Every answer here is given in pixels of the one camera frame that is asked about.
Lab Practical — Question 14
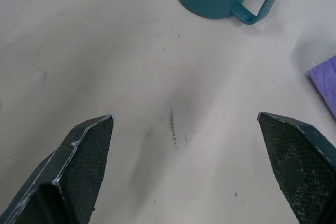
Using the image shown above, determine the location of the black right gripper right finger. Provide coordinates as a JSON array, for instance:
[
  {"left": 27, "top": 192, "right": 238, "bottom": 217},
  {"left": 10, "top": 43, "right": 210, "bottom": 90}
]
[{"left": 257, "top": 112, "right": 336, "bottom": 224}]

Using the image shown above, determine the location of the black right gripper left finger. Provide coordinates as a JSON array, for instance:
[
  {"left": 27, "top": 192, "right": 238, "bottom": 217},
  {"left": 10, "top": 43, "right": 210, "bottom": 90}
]
[{"left": 0, "top": 114, "right": 115, "bottom": 224}]

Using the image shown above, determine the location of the purple cloth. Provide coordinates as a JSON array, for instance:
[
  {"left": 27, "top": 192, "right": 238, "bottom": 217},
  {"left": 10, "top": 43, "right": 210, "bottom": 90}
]
[{"left": 307, "top": 55, "right": 336, "bottom": 120}]

